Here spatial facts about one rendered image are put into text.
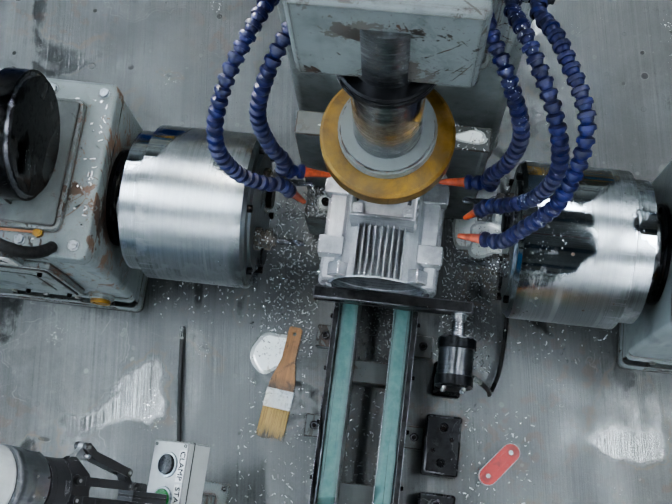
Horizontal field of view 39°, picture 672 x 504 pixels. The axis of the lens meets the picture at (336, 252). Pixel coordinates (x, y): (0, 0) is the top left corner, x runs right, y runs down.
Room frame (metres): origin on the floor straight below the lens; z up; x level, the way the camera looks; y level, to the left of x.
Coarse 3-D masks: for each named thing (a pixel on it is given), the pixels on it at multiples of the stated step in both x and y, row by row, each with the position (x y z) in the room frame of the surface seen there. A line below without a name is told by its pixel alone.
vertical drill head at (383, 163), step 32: (384, 32) 0.43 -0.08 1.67; (384, 64) 0.43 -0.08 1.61; (320, 128) 0.49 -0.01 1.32; (352, 128) 0.48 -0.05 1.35; (384, 128) 0.43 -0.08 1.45; (416, 128) 0.44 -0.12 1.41; (448, 128) 0.46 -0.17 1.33; (352, 160) 0.43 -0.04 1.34; (384, 160) 0.42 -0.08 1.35; (416, 160) 0.42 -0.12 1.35; (448, 160) 0.42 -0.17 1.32; (352, 192) 0.40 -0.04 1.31; (384, 192) 0.39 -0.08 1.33; (416, 192) 0.38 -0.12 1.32
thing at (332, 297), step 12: (324, 288) 0.35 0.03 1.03; (336, 288) 0.35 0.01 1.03; (348, 288) 0.34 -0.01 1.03; (324, 300) 0.34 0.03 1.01; (336, 300) 0.33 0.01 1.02; (348, 300) 0.32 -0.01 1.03; (360, 300) 0.32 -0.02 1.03; (372, 300) 0.32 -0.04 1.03; (384, 300) 0.31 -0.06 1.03; (396, 300) 0.31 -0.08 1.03; (408, 300) 0.31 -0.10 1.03; (420, 300) 0.30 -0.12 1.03; (432, 300) 0.30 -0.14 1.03; (444, 300) 0.30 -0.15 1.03; (456, 300) 0.29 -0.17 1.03; (432, 312) 0.28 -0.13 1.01; (444, 312) 0.28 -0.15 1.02; (456, 312) 0.27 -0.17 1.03; (468, 312) 0.27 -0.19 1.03
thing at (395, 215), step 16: (352, 208) 0.44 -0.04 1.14; (368, 208) 0.44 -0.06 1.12; (384, 208) 0.44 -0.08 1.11; (400, 208) 0.43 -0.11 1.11; (416, 208) 0.42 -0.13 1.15; (352, 224) 0.43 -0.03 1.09; (368, 224) 0.42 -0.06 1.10; (384, 224) 0.41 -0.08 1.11; (400, 224) 0.40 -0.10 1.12; (416, 224) 0.40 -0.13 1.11
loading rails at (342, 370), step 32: (352, 320) 0.31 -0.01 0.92; (416, 320) 0.29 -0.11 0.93; (352, 352) 0.26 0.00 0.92; (416, 352) 0.26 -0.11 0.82; (352, 384) 0.22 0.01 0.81; (384, 384) 0.21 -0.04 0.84; (320, 416) 0.16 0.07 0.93; (384, 416) 0.15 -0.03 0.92; (320, 448) 0.11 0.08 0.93; (384, 448) 0.09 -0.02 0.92; (416, 448) 0.09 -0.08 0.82; (320, 480) 0.06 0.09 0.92; (384, 480) 0.04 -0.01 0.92
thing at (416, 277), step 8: (328, 264) 0.37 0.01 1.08; (336, 264) 0.37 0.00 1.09; (344, 264) 0.37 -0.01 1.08; (328, 272) 0.36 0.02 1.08; (336, 272) 0.36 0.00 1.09; (344, 272) 0.36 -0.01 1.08; (408, 272) 0.34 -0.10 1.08; (416, 272) 0.33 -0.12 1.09; (424, 272) 0.33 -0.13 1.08; (408, 280) 0.33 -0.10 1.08; (416, 280) 0.32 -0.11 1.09; (424, 280) 0.32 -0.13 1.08
